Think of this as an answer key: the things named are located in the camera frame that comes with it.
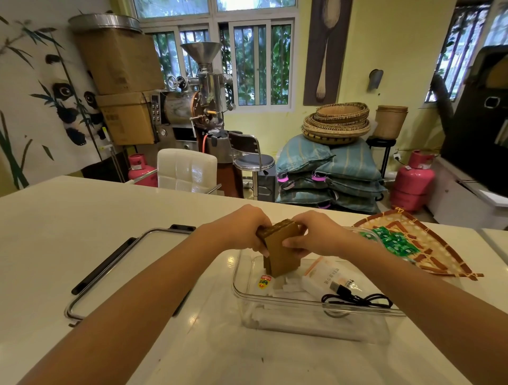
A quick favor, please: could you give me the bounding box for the small steel coffee roaster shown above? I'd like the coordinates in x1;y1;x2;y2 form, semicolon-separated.
150;41;237;151

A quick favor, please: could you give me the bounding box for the person's left forearm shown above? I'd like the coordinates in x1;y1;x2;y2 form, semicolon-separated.
17;226;223;385

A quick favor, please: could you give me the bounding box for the white padded chair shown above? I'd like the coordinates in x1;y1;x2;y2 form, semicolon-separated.
157;148;218;195

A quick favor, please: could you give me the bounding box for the small brown cardboard box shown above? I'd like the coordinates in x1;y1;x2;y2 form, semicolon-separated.
95;91;159;146

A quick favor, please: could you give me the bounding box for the black round stool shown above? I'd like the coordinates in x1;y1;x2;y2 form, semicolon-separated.
366;136;397;179

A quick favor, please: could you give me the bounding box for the white low cabinet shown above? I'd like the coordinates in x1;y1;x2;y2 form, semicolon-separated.
427;157;508;231

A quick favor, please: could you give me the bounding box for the pile of green packets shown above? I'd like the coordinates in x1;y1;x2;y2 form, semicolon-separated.
359;226;421;259

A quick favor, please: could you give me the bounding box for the brown spoon wall picture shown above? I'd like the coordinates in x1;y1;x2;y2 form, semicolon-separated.
303;0;354;107

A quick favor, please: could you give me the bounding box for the clear lid with black latches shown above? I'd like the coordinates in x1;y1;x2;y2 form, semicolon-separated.
65;224;197;328

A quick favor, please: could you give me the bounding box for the dark barred side window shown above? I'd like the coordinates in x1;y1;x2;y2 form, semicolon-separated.
424;4;508;105

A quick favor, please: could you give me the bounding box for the stack of teal striped sacks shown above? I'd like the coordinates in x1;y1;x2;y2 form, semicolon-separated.
275;134;388;215

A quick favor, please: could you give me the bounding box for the grey wall lamp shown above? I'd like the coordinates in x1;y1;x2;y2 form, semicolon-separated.
367;68;385;93

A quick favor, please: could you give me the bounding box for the white framed barred window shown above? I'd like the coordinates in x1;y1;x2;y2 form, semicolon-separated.
131;0;299;114

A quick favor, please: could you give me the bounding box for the steel chaff collector drum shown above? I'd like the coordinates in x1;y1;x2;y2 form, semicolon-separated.
202;129;235;164

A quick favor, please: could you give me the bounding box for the round metal pan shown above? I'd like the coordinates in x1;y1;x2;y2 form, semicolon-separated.
68;12;143;34

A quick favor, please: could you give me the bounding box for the fan-shaped woven bamboo tray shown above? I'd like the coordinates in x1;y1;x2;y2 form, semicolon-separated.
352;208;485;281

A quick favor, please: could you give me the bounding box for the chrome bar stool black seat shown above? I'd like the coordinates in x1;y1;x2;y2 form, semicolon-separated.
228;131;276;201

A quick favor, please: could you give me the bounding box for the person's left hand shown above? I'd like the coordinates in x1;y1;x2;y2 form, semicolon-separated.
198;204;275;259

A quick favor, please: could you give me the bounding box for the black usb cable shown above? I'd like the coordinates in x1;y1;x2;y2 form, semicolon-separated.
320;280;394;310

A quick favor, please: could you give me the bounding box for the tall woven basket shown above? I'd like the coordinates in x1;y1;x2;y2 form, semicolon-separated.
373;105;410;140

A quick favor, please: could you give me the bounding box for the pink gas cylinder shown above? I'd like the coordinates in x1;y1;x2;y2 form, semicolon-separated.
390;150;437;213
128;153;159;188

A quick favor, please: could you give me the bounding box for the panda bamboo wall painting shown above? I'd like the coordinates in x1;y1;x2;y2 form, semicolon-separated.
0;7;120;191

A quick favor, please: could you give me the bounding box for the person's right forearm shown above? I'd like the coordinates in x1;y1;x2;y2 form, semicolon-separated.
345;234;508;385

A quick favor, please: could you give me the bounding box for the person's right hand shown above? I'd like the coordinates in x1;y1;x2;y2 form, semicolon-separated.
282;210;360;261

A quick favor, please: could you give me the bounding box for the white boxed power bank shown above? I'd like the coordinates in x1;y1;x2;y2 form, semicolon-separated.
301;255;372;302

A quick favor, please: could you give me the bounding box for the large black coffee roaster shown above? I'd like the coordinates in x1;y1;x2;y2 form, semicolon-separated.
430;43;508;199

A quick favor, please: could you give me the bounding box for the clear plastic storage box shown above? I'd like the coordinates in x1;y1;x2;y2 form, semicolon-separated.
232;226;405;345

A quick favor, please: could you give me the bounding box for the stack of brown cardboard cards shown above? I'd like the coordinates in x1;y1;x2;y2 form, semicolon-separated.
256;218;306;278

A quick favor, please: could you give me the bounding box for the brown wooden stand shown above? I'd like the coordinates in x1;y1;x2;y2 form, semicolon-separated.
216;160;245;199

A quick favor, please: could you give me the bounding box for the stack of shallow woven baskets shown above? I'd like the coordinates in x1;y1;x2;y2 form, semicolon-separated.
301;102;372;145

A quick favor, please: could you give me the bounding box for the large brown cardboard box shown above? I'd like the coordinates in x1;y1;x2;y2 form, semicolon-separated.
73;27;166;96

